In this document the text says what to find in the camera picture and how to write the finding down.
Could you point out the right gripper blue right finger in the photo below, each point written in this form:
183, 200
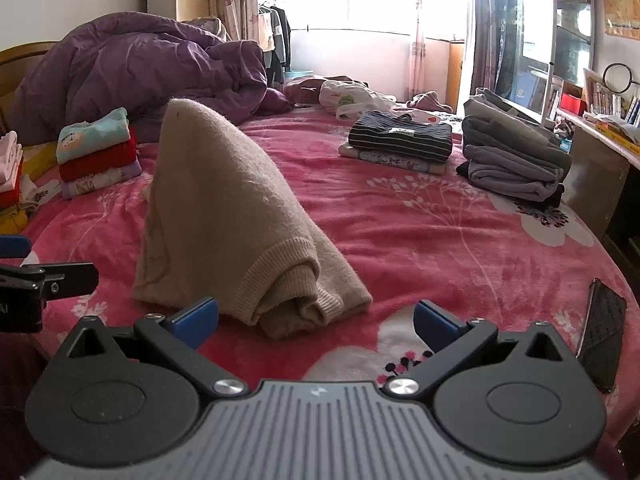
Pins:
454, 343

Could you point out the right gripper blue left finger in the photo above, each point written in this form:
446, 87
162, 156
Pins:
173, 341

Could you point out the beige knit sweater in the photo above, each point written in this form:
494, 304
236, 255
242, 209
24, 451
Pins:
222, 222

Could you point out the pink folded clothes pile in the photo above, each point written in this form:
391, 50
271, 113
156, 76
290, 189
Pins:
10, 170

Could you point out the grey folded clothes stack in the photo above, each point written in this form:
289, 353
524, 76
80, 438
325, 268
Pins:
509, 154

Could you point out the hanging dark clothes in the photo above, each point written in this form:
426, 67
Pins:
275, 41

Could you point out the pink floral bed blanket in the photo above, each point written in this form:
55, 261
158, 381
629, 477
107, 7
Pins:
415, 236

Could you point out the lilac white folded garment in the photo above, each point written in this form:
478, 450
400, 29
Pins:
104, 179

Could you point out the black smartphone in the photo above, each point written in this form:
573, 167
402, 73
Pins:
602, 337

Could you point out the teal cartoon folded garment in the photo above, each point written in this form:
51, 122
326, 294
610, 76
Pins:
85, 138

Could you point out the red folded garment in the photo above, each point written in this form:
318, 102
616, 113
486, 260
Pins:
118, 155

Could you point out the floral light folded garment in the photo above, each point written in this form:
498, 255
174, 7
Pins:
392, 160

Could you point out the dark striped folded garment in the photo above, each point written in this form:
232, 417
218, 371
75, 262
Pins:
401, 135

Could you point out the wooden headboard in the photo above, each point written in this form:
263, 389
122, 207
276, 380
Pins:
15, 64

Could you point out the purple duvet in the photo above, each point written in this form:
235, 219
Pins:
140, 62

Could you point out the wooden desk with books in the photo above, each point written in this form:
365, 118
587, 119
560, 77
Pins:
602, 187

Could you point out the white printed crumpled garment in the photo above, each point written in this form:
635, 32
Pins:
349, 100

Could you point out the glass door bookshelf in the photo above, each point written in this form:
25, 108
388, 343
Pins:
543, 45

